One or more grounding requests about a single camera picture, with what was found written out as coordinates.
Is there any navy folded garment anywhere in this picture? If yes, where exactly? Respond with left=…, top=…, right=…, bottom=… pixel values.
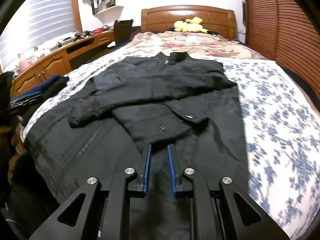
left=32, top=74, right=62, bottom=93

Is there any yellow plush toy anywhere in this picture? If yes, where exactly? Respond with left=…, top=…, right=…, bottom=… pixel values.
left=174, top=17, right=208, bottom=34

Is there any wooden window frame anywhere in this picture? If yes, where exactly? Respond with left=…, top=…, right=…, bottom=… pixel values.
left=70, top=0, right=83, bottom=33

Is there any black zip jacket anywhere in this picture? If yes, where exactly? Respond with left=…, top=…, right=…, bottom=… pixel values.
left=24, top=51, right=250, bottom=240

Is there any long wooden desk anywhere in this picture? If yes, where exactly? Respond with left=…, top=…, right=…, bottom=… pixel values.
left=11, top=30, right=115, bottom=98

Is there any black folded garment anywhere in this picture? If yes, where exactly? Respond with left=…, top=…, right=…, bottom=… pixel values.
left=25, top=76, right=70, bottom=120

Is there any wooden louvered wardrobe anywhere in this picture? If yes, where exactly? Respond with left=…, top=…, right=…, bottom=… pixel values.
left=240, top=0, right=320, bottom=73

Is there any grey striped window blind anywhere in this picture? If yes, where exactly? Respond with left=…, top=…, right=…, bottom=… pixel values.
left=0, top=0, right=75, bottom=70

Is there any dark navy bedsheet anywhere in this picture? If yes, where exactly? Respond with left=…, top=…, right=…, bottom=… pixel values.
left=277, top=65, right=320, bottom=105

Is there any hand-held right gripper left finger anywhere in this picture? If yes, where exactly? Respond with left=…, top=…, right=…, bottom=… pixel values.
left=29, top=144, right=152, bottom=240

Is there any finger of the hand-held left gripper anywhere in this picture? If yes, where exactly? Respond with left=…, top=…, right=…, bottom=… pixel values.
left=7, top=99, right=38, bottom=112
left=10, top=91, right=42, bottom=102

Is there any pink vase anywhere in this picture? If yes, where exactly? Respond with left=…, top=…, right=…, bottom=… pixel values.
left=17, top=52, right=29, bottom=70

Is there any red floral quilt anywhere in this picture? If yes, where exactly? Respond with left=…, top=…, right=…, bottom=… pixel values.
left=117, top=31, right=265, bottom=60

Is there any dark wooden chair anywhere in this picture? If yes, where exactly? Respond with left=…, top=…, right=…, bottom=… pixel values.
left=107, top=19, right=134, bottom=48

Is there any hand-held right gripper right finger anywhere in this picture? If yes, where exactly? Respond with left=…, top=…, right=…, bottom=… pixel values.
left=167, top=144, right=292, bottom=240

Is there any wooden bed headboard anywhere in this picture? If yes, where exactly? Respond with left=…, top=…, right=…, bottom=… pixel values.
left=141, top=5, right=237, bottom=40

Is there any wooden bed with floral bedding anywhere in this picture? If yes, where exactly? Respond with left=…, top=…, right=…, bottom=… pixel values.
left=20, top=52, right=320, bottom=240

